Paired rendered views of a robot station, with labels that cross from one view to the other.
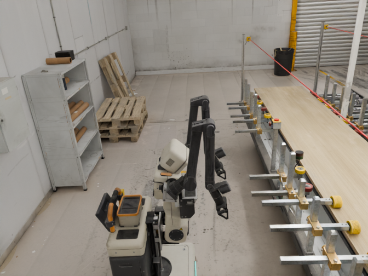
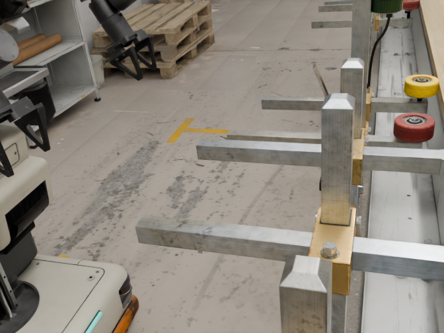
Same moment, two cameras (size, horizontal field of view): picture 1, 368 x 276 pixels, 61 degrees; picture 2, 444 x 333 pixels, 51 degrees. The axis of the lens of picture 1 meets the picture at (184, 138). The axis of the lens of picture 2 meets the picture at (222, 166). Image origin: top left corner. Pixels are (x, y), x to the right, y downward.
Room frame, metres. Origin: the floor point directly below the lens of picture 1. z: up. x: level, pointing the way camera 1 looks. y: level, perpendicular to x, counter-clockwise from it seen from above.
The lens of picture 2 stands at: (0.97, -0.77, 1.34)
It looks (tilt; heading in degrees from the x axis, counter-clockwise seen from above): 29 degrees down; 17
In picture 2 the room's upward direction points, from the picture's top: 7 degrees counter-clockwise
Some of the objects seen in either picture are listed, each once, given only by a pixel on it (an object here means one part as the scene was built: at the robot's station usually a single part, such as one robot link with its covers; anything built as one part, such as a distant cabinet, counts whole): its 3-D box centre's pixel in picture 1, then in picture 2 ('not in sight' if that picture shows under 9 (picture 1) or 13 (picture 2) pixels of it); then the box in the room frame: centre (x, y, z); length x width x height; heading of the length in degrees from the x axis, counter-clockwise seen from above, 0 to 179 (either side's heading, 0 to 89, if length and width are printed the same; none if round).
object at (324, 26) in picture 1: (320, 62); not in sight; (4.48, -2.04, 1.25); 0.15 x 0.08 x 1.10; 177
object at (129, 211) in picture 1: (130, 210); not in sight; (1.82, 0.42, 0.87); 0.23 x 0.15 x 0.11; 178
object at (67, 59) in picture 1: (58, 61); not in sight; (3.99, 1.51, 1.59); 0.30 x 0.08 x 0.08; 87
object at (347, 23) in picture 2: (254, 131); (360, 23); (3.20, -0.80, 0.81); 0.43 x 0.03 x 0.04; 87
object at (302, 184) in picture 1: (299, 208); (347, 185); (1.74, -0.77, 0.86); 0.04 x 0.04 x 0.48; 87
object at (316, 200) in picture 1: (311, 228); (335, 258); (1.49, -0.76, 0.90); 0.04 x 0.04 x 0.48; 87
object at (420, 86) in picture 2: (299, 173); (419, 99); (2.19, -0.94, 0.85); 0.08 x 0.08 x 0.11
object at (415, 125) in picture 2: (306, 191); (411, 142); (1.94, -0.90, 0.85); 0.08 x 0.08 x 0.11
